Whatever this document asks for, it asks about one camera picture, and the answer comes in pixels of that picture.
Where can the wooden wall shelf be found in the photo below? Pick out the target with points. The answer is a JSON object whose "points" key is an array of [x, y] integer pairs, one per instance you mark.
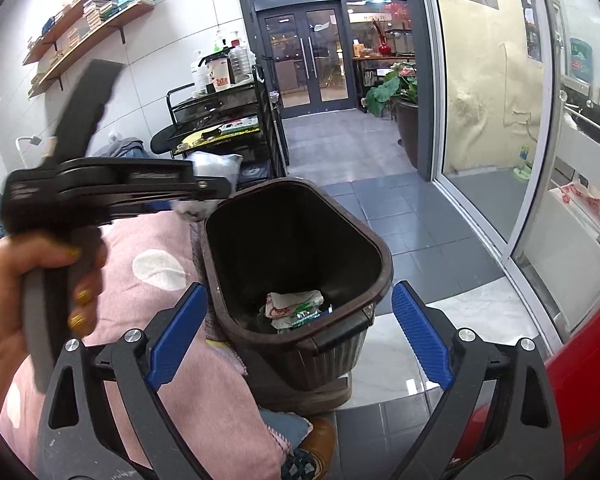
{"points": [[77, 28]]}

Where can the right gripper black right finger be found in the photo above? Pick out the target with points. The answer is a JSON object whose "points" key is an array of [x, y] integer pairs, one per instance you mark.
{"points": [[496, 417]]}

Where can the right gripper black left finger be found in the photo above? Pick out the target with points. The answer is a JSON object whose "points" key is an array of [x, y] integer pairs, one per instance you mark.
{"points": [[77, 435]]}

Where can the dark brown trash bin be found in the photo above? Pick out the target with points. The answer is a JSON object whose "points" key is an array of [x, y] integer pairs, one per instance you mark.
{"points": [[288, 235]]}

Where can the pink polka dot blanket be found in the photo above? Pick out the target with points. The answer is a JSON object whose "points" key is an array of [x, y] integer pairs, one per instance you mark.
{"points": [[150, 266]]}

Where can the brown shoe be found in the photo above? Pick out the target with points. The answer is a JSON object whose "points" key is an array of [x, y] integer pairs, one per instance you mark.
{"points": [[312, 459]]}

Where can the trash wrappers inside bin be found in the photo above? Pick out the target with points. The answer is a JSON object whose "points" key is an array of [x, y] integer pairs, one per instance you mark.
{"points": [[287, 312]]}

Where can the green potted plant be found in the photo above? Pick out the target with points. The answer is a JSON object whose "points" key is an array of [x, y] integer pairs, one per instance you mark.
{"points": [[399, 93]]}

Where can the glass double door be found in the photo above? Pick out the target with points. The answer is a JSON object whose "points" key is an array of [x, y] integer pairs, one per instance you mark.
{"points": [[309, 57]]}

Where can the left hand, yellow nails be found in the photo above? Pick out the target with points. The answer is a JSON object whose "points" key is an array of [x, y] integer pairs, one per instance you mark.
{"points": [[21, 254]]}

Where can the black metal utility cart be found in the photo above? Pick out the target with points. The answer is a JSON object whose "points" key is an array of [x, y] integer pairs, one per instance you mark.
{"points": [[243, 119]]}

